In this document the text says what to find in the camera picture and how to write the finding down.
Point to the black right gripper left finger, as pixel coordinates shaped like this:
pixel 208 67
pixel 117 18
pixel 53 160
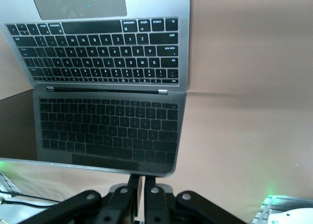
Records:
pixel 117 204

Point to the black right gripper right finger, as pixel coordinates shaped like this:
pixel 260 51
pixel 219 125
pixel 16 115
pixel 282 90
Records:
pixel 156 204

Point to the grey laptop computer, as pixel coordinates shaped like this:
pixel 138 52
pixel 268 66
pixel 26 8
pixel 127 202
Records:
pixel 97 50

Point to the brown table cover sheet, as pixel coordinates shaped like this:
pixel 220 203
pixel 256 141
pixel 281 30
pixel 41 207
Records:
pixel 244 62

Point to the aluminium frame profile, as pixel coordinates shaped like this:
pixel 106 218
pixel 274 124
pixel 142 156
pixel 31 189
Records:
pixel 8 185

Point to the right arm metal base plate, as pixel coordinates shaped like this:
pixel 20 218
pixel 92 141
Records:
pixel 281 200

